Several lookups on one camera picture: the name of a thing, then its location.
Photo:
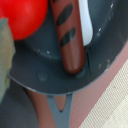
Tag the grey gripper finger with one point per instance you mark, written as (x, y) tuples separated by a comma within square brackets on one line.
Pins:
[(7, 51)]

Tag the grey frying pan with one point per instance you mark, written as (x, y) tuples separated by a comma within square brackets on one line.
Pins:
[(38, 64)]

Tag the white and blue toy fish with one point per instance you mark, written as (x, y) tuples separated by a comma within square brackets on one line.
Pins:
[(86, 24)]

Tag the red toy tomato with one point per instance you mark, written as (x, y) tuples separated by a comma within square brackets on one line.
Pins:
[(24, 16)]

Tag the white woven placemat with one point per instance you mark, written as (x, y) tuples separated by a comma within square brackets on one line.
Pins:
[(111, 110)]

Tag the brown toy sausage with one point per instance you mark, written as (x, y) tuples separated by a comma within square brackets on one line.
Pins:
[(68, 26)]

